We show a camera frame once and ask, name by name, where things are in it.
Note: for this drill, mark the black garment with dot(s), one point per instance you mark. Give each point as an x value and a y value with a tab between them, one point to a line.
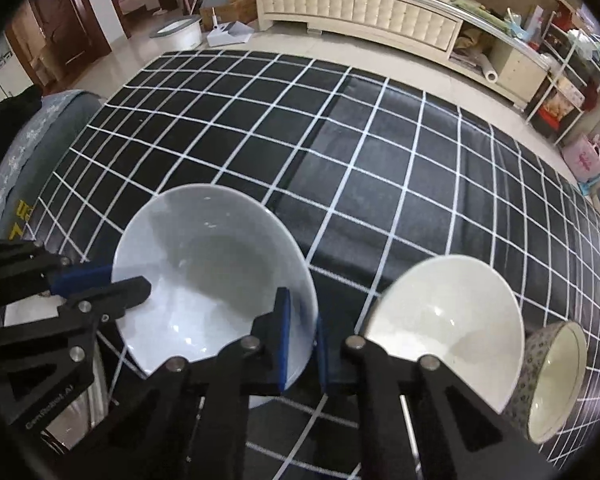
5	130

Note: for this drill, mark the grey embroidered sofa cover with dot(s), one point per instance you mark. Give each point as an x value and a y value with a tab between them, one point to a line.
35	160

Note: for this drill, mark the patterned floral bowl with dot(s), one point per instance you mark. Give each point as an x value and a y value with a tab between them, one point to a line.
555	385

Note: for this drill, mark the black checked tablecloth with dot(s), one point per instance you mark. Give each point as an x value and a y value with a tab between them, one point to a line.
380	185

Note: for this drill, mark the white dustpan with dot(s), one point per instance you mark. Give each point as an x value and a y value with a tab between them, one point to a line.
230	36

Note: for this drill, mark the white metal shelf rack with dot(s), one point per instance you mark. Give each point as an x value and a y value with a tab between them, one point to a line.
572	60

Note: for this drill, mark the brown cardboard box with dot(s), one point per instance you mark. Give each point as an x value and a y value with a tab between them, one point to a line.
237	10

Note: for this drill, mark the cream television cabinet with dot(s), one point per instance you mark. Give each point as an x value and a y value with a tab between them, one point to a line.
360	7

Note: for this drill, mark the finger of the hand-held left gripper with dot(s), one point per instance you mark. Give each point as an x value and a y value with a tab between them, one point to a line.
125	292
82	279

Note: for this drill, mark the white mop bucket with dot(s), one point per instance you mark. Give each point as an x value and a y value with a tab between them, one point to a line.
180	35

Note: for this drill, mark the dark wooden door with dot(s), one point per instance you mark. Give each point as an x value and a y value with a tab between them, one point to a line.
65	25

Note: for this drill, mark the plain white bowl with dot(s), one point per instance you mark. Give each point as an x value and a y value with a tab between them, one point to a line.
445	305

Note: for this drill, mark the white paper roll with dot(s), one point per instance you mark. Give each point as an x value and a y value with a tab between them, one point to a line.
487	70

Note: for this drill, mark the bluish white flower bowl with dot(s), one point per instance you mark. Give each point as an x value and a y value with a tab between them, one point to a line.
215	260

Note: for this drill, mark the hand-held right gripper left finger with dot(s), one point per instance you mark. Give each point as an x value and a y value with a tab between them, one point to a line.
282	340

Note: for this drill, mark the printed red box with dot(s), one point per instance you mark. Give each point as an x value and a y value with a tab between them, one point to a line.
555	107

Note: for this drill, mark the pink bag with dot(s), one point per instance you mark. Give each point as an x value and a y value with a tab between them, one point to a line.
585	160

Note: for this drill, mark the white plate with pink petals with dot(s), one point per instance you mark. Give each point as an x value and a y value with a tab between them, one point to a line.
87	420

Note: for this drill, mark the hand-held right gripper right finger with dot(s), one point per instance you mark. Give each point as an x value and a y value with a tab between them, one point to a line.
322	355

